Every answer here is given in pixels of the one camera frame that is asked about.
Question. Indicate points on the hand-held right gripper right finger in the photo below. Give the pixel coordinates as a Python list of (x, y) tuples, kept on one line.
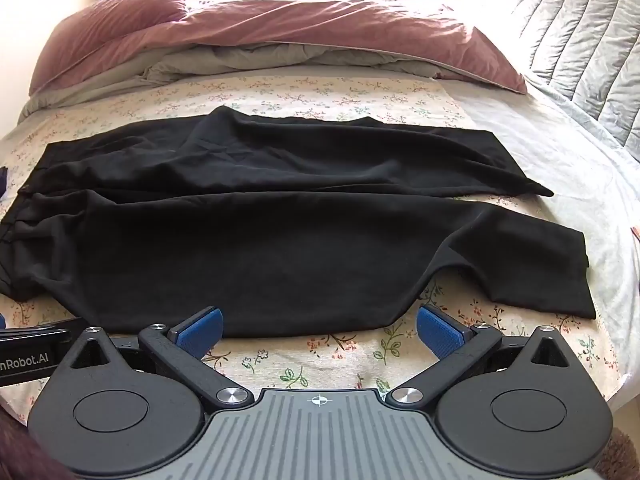
[(440, 332)]

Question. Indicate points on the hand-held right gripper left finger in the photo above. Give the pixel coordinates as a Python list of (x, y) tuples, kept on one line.
[(200, 332)]

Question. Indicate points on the black pants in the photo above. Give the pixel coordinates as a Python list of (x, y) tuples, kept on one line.
[(250, 240)]

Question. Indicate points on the person's maroon fleece garment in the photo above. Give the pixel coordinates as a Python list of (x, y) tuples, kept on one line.
[(20, 450)]

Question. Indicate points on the dark cloth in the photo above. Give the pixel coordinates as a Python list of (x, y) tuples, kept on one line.
[(2, 180)]

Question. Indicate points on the floral bedsheet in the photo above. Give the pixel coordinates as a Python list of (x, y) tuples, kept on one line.
[(350, 95)]

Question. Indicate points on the mauve duvet with grey lining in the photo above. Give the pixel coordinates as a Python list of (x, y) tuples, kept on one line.
[(325, 25)]

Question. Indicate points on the mauve pillow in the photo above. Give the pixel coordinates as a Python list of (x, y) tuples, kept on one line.
[(125, 10)]

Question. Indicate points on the grey quilted headboard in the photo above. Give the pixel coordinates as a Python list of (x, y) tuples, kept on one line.
[(575, 25)]

